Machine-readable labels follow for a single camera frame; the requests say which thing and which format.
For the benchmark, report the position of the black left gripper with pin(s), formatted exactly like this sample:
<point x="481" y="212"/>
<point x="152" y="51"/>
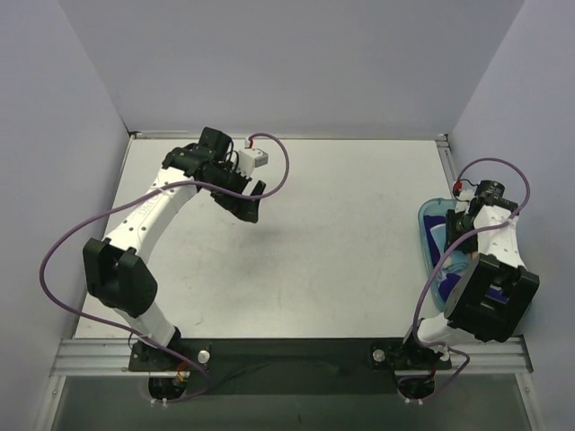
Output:
<point x="236" y="196"/>

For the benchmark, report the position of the purple rolled towel back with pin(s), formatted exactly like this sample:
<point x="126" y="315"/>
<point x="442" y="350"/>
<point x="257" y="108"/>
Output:
<point x="435" y="228"/>

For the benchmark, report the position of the purple rolled towel front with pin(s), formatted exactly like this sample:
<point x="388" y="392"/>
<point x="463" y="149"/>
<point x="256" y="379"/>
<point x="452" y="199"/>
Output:
<point x="447" y="285"/>

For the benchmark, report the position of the aluminium front rail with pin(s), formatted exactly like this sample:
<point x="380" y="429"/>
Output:
<point x="110" y="357"/>

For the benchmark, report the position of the teal plastic basket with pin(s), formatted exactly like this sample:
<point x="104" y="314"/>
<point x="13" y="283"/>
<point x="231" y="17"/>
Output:
<point x="431" y="251"/>

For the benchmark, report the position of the blue orange patterned towel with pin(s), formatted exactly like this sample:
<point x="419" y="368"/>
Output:
<point x="456" y="263"/>

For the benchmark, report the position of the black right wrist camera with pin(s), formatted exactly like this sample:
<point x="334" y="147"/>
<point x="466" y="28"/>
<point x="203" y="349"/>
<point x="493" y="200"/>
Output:
<point x="491" y="193"/>

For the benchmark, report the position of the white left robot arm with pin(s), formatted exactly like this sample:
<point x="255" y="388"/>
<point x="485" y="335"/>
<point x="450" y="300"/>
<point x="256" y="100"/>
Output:
<point x="116" y="266"/>

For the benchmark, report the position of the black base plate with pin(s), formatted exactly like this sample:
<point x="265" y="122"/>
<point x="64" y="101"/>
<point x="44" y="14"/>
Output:
<point x="349" y="366"/>

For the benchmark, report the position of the purple rolled towel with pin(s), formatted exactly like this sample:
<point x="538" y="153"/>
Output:
<point x="435" y="228"/>
<point x="447" y="285"/>

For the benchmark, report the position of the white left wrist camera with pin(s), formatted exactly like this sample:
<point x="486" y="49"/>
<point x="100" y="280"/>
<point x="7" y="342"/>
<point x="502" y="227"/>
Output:
<point x="250" y="159"/>

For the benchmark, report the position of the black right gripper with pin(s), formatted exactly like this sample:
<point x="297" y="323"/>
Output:
<point x="455" y="229"/>

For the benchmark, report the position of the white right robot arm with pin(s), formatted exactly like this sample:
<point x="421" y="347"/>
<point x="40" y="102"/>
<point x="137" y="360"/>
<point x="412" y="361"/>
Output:
<point x="478" y="286"/>

